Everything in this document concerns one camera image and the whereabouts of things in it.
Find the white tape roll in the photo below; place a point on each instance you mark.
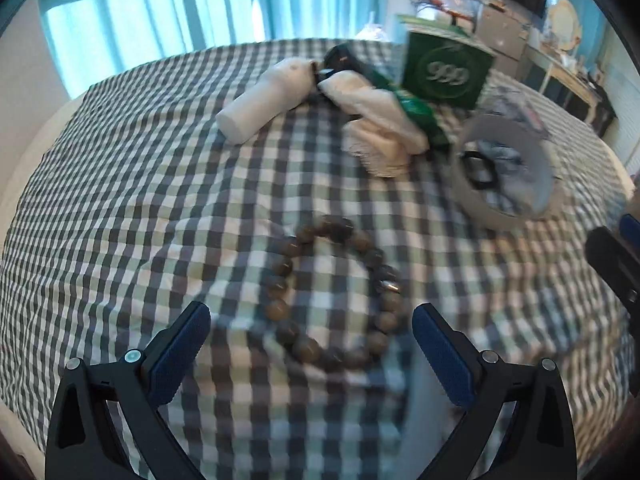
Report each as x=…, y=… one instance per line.
x=535, y=155

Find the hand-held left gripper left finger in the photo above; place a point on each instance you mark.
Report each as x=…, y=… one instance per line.
x=182, y=355

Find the checked bed sheet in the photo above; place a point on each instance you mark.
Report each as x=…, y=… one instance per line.
x=125, y=185

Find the oval table mirror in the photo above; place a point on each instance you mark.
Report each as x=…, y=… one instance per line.
x=565, y=20

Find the teal window curtain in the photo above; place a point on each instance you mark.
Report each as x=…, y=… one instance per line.
x=150, y=10

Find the cream fringed cloth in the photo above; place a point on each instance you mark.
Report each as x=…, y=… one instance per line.
x=375, y=110

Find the green medicine box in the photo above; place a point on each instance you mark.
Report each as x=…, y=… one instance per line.
x=445, y=70

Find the dark pouch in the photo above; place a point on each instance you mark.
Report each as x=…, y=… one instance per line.
x=345, y=59

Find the white dressing table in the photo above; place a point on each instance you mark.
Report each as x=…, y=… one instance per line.
x=560, y=67

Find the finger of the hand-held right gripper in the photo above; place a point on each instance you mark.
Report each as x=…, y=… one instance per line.
x=612, y=260

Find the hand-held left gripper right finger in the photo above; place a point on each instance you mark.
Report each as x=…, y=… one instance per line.
x=442, y=355

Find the green foil packet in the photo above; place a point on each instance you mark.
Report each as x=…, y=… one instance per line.
x=417, y=110

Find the white plastic bag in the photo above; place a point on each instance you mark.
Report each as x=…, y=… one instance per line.
x=371, y=32

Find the white towel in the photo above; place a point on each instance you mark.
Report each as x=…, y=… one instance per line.
x=260, y=102

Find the clear plastic bag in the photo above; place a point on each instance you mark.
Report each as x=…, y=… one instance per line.
x=447, y=0

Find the clear printed wrapper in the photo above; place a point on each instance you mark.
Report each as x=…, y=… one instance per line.
x=520, y=107

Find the silver small fridge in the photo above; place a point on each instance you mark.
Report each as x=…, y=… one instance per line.
x=502, y=35

